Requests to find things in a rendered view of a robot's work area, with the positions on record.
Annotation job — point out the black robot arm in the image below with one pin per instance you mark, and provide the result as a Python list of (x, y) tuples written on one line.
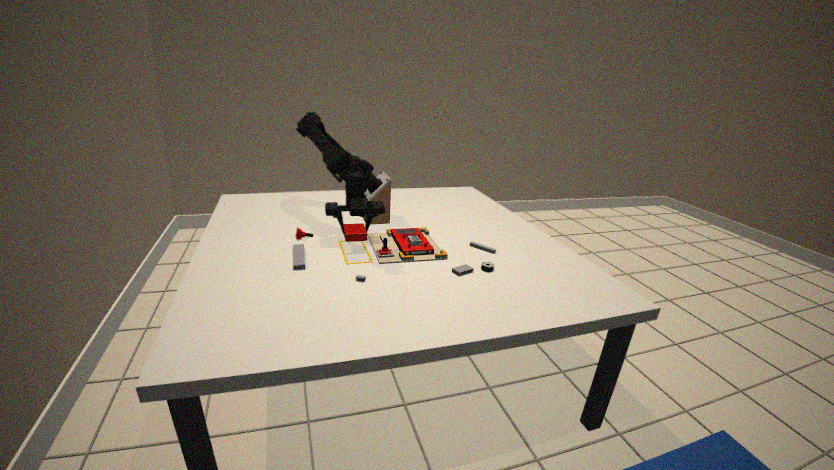
[(355, 172)]

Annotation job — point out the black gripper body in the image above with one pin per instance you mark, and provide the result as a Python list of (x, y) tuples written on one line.
[(332, 209)]

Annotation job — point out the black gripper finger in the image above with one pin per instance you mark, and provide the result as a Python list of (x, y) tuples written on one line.
[(369, 218), (340, 220)]

